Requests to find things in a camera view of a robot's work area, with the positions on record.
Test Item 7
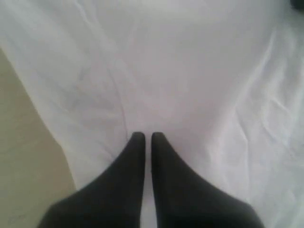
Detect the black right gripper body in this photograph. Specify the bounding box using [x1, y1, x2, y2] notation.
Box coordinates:
[291, 0, 304, 9]

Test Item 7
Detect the white t-shirt with red logo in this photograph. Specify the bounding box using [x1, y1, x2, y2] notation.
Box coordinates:
[0, 0, 304, 228]

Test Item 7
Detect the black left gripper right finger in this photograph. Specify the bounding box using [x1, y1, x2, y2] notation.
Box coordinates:
[151, 133, 264, 228]

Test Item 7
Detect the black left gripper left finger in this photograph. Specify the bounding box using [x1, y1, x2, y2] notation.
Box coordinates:
[40, 132, 145, 228]

